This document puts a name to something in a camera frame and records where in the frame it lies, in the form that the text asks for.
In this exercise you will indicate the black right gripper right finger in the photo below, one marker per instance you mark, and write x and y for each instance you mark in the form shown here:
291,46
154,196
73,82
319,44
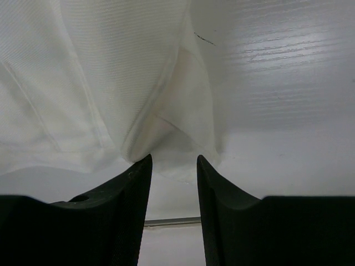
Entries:
240,229

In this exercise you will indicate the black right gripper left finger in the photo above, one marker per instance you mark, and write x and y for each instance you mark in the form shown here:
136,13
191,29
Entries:
103,226

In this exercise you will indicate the white fabric skirt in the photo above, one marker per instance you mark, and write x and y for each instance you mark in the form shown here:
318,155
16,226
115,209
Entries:
85,84

